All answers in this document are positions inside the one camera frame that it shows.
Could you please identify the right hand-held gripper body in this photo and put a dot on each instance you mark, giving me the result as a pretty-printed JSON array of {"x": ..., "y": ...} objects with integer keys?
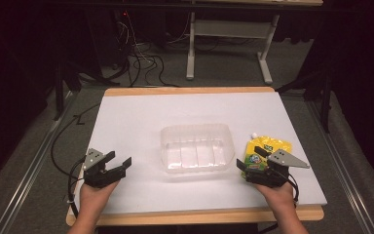
[{"x": 268, "y": 178}]

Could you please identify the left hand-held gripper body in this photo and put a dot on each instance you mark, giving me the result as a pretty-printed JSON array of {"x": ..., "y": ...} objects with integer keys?
[{"x": 101, "y": 177}]

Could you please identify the yellow spout pouch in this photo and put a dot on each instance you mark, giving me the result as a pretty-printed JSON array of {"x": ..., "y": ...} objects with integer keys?
[{"x": 256, "y": 144}]

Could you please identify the person's right hand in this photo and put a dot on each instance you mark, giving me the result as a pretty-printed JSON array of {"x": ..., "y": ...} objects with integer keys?
[{"x": 279, "y": 196}]

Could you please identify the person's left hand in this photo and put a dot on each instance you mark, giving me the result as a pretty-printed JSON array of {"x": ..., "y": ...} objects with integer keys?
[{"x": 94, "y": 198}]

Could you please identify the white table sheet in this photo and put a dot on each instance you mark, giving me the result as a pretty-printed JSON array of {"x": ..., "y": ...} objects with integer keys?
[{"x": 142, "y": 123}]

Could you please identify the clear plastic container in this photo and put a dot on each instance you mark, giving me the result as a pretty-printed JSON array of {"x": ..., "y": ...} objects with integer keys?
[{"x": 196, "y": 149}]

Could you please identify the black metal stand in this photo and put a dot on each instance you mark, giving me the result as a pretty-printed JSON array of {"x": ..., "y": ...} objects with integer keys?
[
  {"x": 324, "y": 97},
  {"x": 60, "y": 91}
]

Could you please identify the aluminium floor rail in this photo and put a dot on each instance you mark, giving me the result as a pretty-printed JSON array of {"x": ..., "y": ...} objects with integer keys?
[
  {"x": 29, "y": 175},
  {"x": 341, "y": 169}
]

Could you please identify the white metal desk frame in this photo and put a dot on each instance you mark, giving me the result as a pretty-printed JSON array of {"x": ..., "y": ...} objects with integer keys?
[{"x": 233, "y": 29}]

